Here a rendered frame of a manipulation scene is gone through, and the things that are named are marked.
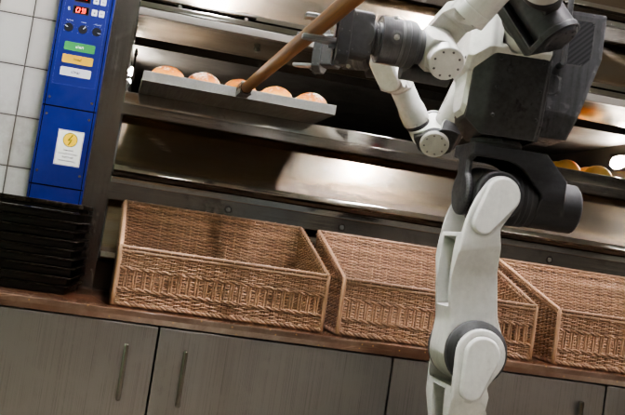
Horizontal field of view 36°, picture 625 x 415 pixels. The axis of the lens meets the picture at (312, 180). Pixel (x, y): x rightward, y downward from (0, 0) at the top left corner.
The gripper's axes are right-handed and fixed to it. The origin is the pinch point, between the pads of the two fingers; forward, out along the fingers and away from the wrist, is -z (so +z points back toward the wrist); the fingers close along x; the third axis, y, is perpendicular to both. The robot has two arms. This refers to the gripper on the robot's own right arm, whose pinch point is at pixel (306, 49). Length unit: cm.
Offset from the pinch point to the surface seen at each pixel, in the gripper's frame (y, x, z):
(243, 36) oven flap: -18.4, 6.8, -29.4
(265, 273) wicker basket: 5, -60, 0
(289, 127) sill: -40.1, -16.3, -19.9
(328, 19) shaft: 84, -13, 41
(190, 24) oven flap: -8.2, 7.1, -41.8
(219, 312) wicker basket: 11, -71, -8
